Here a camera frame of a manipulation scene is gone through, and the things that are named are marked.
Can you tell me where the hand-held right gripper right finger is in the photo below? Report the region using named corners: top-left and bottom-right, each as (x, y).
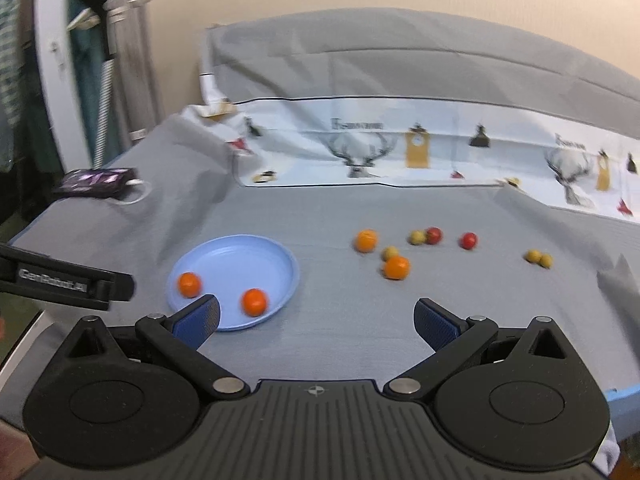
top-left (382, 297), bottom-right (576, 397)

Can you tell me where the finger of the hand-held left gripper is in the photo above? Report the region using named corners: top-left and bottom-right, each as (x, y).
top-left (95, 270), bottom-right (136, 312)

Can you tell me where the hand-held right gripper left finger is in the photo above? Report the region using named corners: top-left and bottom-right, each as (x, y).
top-left (62, 294), bottom-right (251, 400)

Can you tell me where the blue plastic plate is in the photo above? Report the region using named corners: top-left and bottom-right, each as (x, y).
top-left (166, 233), bottom-right (301, 332)

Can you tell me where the black smartphone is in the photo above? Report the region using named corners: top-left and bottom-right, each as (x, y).
top-left (52, 169), bottom-right (137, 201)

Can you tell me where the grey bed sheet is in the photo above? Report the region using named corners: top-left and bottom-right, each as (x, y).
top-left (10, 115), bottom-right (640, 461)

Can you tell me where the teal hanging cloth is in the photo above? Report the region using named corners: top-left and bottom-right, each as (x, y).
top-left (67, 0), bottom-right (108, 161)

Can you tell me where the grey curtain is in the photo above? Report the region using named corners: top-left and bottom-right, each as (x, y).
top-left (112, 0), bottom-right (166, 146)

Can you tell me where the light blue fabric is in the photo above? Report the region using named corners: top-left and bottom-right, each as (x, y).
top-left (606, 385), bottom-right (640, 443)

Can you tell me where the white printed bedding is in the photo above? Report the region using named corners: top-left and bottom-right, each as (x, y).
top-left (180, 70), bottom-right (640, 222)

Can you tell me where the plaid shirt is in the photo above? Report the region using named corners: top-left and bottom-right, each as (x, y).
top-left (0, 0), bottom-right (31, 171)

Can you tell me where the standing garment steamer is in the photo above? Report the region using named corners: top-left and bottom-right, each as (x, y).
top-left (65, 0), bottom-right (175, 171)

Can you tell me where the white bed frame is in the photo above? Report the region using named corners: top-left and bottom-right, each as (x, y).
top-left (0, 310), bottom-right (48, 386)

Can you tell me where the white charging cable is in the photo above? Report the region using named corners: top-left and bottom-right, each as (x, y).
top-left (112, 179), bottom-right (152, 207)

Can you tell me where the white door frame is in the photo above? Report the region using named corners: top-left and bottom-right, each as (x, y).
top-left (30, 0), bottom-right (96, 171)

